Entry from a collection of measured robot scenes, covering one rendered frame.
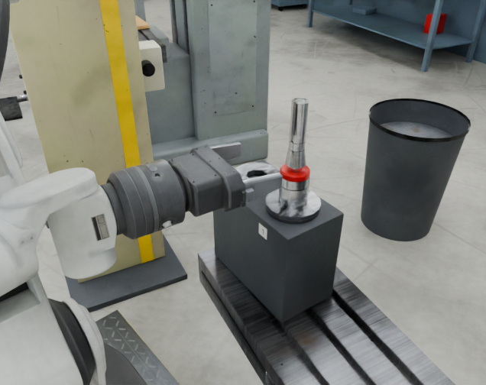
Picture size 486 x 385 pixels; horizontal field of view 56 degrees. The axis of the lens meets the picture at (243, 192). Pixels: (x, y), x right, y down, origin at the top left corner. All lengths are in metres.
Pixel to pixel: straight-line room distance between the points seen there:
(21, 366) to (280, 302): 0.39
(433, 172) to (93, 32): 1.60
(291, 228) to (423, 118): 2.01
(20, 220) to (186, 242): 1.97
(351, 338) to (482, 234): 2.04
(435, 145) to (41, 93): 1.65
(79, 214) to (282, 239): 0.31
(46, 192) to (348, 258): 2.00
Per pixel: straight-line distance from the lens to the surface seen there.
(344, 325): 0.83
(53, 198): 0.52
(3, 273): 0.50
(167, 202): 0.56
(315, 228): 0.72
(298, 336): 0.81
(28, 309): 0.65
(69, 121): 1.87
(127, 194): 0.55
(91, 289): 2.24
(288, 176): 0.70
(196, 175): 0.59
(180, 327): 2.04
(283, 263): 0.72
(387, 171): 2.34
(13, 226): 0.51
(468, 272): 2.51
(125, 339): 1.52
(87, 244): 0.56
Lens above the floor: 1.55
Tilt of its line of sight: 33 degrees down
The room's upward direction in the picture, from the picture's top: straight up
